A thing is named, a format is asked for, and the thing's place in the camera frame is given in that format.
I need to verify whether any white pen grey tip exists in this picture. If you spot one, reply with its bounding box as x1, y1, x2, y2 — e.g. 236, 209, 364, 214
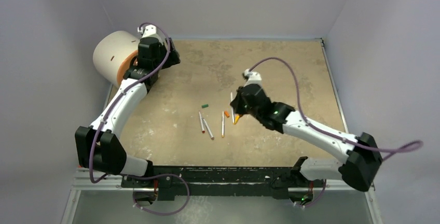
202, 118, 215, 140

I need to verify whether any white pen orange tip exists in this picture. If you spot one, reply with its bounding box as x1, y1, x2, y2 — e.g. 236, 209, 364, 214
221, 112, 225, 138

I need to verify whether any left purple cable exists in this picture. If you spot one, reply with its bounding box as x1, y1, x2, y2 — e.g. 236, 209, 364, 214
88, 22, 190, 216

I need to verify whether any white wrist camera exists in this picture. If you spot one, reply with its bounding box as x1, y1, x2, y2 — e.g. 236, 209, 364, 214
242, 69, 262, 87
137, 24, 163, 43

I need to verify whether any white pen red tip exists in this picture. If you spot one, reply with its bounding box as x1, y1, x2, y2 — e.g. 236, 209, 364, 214
198, 111, 205, 133

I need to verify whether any white pen yellow tip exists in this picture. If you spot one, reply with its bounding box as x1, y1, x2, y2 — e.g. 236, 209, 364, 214
230, 91, 236, 124

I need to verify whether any round cream drawer cabinet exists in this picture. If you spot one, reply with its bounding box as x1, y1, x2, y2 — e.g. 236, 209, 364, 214
93, 31, 140, 87

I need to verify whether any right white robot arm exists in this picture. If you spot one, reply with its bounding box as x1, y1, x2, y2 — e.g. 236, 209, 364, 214
230, 83, 383, 192

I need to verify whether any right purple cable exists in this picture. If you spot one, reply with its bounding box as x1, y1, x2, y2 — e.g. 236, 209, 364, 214
248, 57, 424, 209

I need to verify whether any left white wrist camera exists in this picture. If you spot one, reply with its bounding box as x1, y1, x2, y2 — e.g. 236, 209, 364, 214
137, 24, 163, 43

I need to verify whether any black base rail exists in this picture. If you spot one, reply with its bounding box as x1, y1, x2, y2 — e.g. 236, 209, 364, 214
121, 165, 324, 201

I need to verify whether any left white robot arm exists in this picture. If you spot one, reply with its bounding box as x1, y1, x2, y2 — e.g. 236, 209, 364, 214
75, 37, 180, 187

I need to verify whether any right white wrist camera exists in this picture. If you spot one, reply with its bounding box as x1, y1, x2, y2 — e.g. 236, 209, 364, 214
242, 69, 262, 87

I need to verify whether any purple cable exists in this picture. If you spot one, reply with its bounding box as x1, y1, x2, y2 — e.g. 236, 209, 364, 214
88, 22, 190, 216
248, 57, 424, 209

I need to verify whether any aluminium frame rail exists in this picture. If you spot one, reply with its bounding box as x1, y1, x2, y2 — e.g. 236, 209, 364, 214
62, 166, 382, 223

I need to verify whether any yellow pen cap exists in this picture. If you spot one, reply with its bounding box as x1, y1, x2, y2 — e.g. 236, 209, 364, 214
233, 114, 242, 124

